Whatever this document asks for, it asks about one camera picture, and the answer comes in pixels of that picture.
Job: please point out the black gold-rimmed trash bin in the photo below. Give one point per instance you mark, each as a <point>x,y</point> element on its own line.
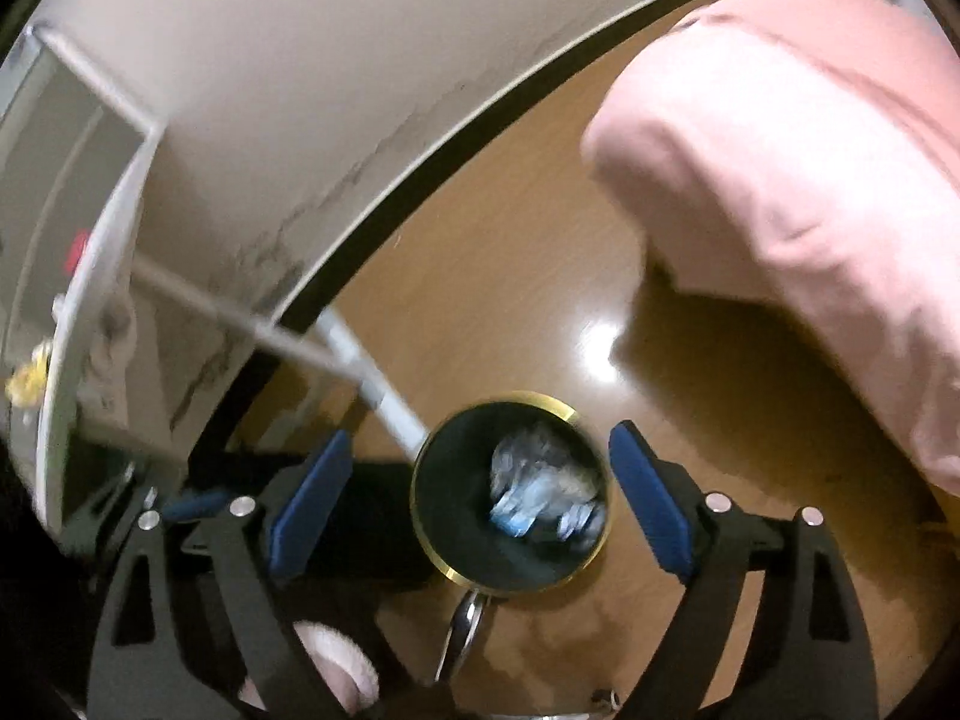
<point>457,510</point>

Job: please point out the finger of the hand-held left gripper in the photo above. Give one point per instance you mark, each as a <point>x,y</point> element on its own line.
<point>195,506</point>

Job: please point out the pink fuzzy slipper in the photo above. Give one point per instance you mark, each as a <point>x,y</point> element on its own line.
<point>341,667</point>

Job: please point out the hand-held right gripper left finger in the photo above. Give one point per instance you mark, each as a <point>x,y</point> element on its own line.
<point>311,510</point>

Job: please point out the small yellow object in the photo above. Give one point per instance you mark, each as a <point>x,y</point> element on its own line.
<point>28,381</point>

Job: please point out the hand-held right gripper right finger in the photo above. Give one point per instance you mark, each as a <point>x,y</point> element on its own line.
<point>649,502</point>

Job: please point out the white table leg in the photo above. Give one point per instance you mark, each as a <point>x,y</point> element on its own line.
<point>375,390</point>

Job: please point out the pile of wrappers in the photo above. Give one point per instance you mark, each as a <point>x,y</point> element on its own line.
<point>540,484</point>

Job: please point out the beige shelf unit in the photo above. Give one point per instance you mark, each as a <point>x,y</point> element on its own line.
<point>67,187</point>

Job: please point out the red round lid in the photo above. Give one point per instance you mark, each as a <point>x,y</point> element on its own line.
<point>77,253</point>

